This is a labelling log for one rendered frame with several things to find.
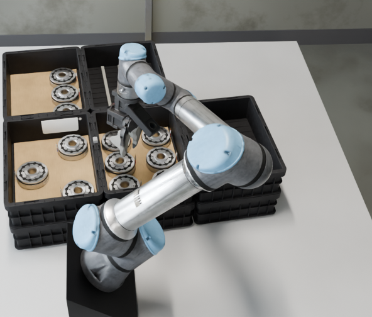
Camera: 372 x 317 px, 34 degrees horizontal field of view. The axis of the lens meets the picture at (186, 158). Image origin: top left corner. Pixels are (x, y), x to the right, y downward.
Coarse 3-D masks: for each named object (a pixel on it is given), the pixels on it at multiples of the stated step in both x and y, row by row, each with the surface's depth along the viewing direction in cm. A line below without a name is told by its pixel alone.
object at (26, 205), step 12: (12, 120) 206; (24, 120) 206; (96, 156) 196; (96, 168) 192; (96, 192) 184; (12, 204) 179; (24, 204) 180; (36, 204) 181; (48, 204) 182; (60, 204) 183
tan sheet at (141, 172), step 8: (128, 152) 212; (136, 152) 212; (144, 152) 212; (104, 160) 208; (136, 160) 209; (144, 160) 209; (176, 160) 210; (104, 168) 206; (136, 168) 207; (144, 168) 207; (136, 176) 204; (144, 176) 204; (152, 176) 204
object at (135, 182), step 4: (116, 176) 199; (120, 176) 199; (124, 176) 200; (128, 176) 199; (132, 176) 199; (112, 180) 198; (116, 180) 198; (120, 180) 198; (132, 180) 198; (136, 180) 198; (112, 184) 197; (116, 184) 196; (132, 184) 197; (136, 184) 197; (112, 188) 196; (116, 188) 195
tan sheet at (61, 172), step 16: (16, 144) 212; (32, 144) 212; (48, 144) 213; (16, 160) 206; (32, 160) 206; (48, 160) 207; (64, 160) 207; (80, 160) 208; (64, 176) 202; (80, 176) 203; (16, 192) 196; (32, 192) 196; (48, 192) 197
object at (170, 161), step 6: (150, 150) 208; (156, 150) 209; (162, 150) 209; (168, 150) 209; (150, 156) 207; (168, 156) 207; (174, 156) 207; (150, 162) 204; (156, 162) 205; (162, 162) 205; (168, 162) 205; (174, 162) 206; (162, 168) 203
